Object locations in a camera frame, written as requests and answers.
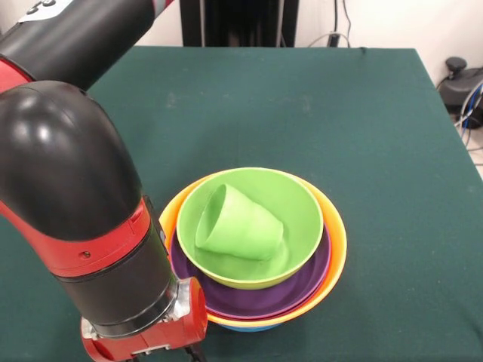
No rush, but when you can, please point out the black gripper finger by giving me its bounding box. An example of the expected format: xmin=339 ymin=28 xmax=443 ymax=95
xmin=183 ymin=342 xmax=208 ymax=362

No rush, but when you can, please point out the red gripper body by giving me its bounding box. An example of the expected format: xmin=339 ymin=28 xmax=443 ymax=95
xmin=81 ymin=278 xmax=209 ymax=362

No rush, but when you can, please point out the blue bowl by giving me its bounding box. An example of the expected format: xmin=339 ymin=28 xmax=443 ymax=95
xmin=220 ymin=322 xmax=281 ymax=333

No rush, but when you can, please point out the orange bowl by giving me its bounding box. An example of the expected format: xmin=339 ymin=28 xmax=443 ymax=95
xmin=213 ymin=314 xmax=301 ymax=328
xmin=158 ymin=173 xmax=348 ymax=326

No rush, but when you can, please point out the green cup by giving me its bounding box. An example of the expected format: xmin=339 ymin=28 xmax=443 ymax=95
xmin=195 ymin=183 xmax=257 ymax=257
xmin=226 ymin=195 xmax=284 ymax=262

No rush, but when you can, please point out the green bowl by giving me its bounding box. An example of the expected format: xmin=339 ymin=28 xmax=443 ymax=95
xmin=176 ymin=167 xmax=325 ymax=290

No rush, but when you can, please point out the dark green table cloth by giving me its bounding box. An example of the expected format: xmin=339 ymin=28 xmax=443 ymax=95
xmin=0 ymin=44 xmax=483 ymax=362

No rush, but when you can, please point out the tangle of cables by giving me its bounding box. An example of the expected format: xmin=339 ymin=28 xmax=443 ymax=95
xmin=454 ymin=82 xmax=483 ymax=152

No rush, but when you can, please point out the black hanging cable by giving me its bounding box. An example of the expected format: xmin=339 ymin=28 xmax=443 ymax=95
xmin=331 ymin=0 xmax=355 ymax=48

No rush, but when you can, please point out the grey pedestal foot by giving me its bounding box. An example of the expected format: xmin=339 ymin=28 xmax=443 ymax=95
xmin=437 ymin=56 xmax=483 ymax=114

